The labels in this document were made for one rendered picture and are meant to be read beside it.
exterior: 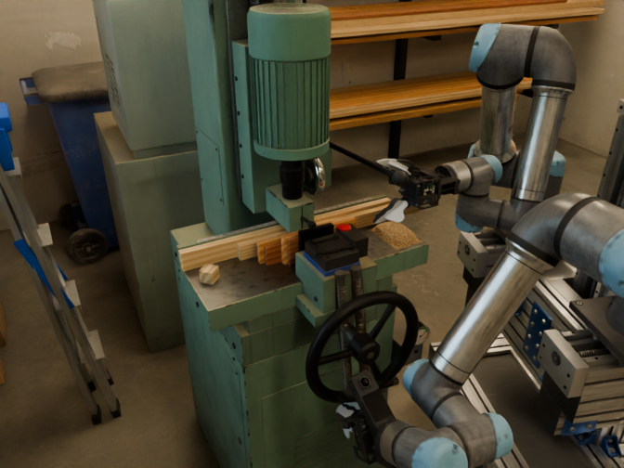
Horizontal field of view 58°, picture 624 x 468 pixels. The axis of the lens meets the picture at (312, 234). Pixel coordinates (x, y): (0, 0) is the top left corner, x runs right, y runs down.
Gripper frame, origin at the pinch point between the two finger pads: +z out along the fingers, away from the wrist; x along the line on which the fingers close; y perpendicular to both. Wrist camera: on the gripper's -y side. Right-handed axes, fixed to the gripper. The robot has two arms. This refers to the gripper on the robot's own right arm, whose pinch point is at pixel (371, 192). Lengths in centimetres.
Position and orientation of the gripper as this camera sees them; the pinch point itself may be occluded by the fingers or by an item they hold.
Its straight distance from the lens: 129.8
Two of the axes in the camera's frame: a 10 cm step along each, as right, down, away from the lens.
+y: 4.8, 4.1, -7.8
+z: -8.8, 2.3, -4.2
